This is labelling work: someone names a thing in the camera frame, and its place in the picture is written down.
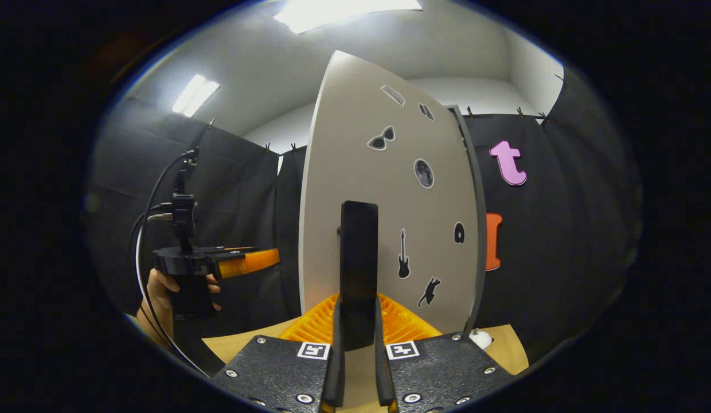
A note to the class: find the small ceiling light panel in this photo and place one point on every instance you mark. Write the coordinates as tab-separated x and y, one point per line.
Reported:
195	94

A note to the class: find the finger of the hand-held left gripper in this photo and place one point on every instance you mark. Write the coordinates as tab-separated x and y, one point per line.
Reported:
246	263

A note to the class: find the small white round object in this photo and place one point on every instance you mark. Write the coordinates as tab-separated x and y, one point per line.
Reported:
480	338

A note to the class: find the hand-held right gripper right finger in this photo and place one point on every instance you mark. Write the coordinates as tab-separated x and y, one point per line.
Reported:
381	373

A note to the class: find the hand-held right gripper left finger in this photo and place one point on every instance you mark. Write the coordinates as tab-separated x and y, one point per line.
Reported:
337	373

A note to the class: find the beige cabinet door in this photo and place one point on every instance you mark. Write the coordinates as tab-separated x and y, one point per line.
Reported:
344	143

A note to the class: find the black backdrop cloth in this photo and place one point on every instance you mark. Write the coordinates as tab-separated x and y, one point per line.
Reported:
562	258

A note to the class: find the large ceiling light panel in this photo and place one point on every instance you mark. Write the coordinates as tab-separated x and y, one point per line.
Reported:
344	11

